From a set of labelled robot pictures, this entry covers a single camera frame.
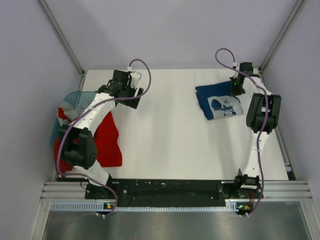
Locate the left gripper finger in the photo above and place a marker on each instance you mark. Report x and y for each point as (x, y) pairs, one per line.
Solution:
(132, 103)
(139, 92)

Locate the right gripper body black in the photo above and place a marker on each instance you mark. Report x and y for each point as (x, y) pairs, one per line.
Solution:
(236, 90)

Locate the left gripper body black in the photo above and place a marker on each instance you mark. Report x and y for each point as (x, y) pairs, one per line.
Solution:
(129, 91)

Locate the blue t shirt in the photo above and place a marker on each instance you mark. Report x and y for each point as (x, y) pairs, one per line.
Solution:
(216, 102)

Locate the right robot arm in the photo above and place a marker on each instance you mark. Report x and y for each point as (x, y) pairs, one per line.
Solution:
(262, 110)

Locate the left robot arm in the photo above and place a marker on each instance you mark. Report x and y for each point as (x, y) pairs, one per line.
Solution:
(77, 145)

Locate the teal plastic basket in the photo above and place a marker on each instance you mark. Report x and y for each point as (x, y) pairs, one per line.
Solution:
(73, 105)

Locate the grey white t shirt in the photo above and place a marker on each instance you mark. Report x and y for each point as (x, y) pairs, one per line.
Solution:
(66, 112)

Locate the red t shirt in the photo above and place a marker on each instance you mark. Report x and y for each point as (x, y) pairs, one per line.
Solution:
(106, 140)

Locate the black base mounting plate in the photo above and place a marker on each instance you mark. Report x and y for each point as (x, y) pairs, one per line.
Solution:
(166, 193)

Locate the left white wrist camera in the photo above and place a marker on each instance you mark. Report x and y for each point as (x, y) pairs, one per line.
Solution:
(135, 78)

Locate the right aluminium frame post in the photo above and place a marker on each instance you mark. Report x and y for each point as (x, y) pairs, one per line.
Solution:
(297, 7)

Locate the aluminium frame post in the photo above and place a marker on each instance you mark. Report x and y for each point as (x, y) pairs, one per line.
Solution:
(60, 35)
(297, 7)

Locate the left aluminium frame post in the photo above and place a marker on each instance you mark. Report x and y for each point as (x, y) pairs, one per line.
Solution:
(60, 35)

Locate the front aluminium frame rail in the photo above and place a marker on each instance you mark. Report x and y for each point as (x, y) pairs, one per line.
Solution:
(281, 191)

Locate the white slotted cable duct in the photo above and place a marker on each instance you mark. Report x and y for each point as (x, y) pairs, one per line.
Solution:
(106, 206)

